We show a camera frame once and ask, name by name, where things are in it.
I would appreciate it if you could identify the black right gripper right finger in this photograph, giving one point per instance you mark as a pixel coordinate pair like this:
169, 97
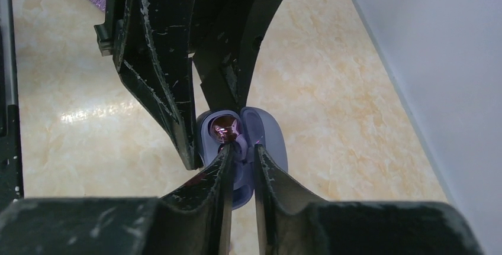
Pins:
283, 215

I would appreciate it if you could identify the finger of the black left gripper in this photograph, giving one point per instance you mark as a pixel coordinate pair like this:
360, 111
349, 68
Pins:
225, 60

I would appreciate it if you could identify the purple earbud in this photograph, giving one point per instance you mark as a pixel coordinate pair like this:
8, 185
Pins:
229, 133

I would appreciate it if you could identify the grey purple charging case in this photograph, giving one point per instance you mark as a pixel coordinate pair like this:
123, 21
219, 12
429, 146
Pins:
249, 127

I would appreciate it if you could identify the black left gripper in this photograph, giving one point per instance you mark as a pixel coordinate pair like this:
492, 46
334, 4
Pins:
152, 60

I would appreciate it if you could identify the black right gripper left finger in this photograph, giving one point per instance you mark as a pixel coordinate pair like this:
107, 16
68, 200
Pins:
196, 217

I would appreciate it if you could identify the aluminium frame rail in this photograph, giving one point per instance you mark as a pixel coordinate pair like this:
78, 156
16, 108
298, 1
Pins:
8, 59

